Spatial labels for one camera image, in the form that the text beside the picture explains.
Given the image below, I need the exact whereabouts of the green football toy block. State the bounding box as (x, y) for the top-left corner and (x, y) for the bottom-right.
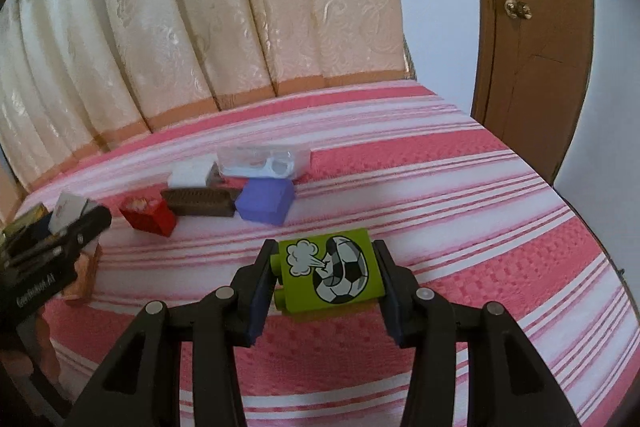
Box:
(270, 229), (385, 314)

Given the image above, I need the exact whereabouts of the white box red logo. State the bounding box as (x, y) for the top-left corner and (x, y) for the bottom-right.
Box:
(49, 192), (98, 234)

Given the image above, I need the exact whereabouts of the gold metal tin tray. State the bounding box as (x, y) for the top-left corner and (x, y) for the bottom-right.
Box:
(1, 202), (49, 241)

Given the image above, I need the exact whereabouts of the red toy block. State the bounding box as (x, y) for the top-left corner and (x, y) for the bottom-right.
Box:
(118, 197), (177, 237)

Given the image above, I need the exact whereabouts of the clear plastic case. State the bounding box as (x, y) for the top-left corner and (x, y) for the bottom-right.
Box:
(217, 145), (311, 180)

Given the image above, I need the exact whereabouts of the copper pink box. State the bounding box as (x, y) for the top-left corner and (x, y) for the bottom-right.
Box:
(61, 244), (102, 307)

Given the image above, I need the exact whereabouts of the cream floral curtain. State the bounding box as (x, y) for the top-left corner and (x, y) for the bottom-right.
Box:
(1, 0), (409, 190)

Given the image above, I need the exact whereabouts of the brown long box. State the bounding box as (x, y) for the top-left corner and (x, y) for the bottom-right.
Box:
(160, 187), (241, 218)

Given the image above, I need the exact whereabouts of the brown wooden door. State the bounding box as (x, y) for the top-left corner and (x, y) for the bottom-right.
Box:
(472, 0), (594, 182)

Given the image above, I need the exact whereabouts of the brass door knob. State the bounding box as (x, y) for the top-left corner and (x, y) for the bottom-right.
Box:
(504, 0), (533, 20)

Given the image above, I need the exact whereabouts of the purple toy block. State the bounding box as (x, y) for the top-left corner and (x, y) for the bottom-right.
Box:
(234, 179), (295, 225)

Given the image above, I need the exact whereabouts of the pink striped tablecloth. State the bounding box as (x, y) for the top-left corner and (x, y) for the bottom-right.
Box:
(30, 81), (639, 426)

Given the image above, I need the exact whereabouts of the white small block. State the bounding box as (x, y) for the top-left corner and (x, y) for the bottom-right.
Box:
(167, 157), (220, 188)

